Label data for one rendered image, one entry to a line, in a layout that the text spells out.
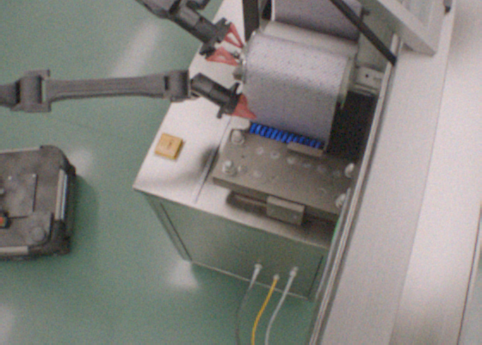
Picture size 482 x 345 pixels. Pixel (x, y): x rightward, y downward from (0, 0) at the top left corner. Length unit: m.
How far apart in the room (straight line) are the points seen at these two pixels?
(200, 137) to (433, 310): 0.96
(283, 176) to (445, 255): 0.60
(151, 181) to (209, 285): 0.91
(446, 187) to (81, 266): 1.91
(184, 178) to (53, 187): 1.02
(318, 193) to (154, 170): 0.52
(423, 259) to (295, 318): 1.45
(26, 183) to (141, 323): 0.85
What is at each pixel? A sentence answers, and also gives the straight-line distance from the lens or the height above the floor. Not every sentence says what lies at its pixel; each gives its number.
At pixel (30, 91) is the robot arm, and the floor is 1.30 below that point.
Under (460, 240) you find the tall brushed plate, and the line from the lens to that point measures 0.95.
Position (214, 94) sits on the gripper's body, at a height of 1.15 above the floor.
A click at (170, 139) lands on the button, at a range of 1.58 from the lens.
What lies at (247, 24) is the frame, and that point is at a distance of 1.66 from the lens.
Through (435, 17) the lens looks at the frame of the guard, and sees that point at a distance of 0.87.
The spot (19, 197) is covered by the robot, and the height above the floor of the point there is 0.26.
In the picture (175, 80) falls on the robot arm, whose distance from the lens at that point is 1.35.
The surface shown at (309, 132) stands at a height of 1.05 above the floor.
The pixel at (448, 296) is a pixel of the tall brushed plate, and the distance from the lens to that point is 0.91.
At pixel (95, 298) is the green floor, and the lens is 2.46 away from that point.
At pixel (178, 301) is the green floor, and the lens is 2.36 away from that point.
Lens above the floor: 2.28
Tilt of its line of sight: 63 degrees down
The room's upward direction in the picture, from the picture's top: 6 degrees counter-clockwise
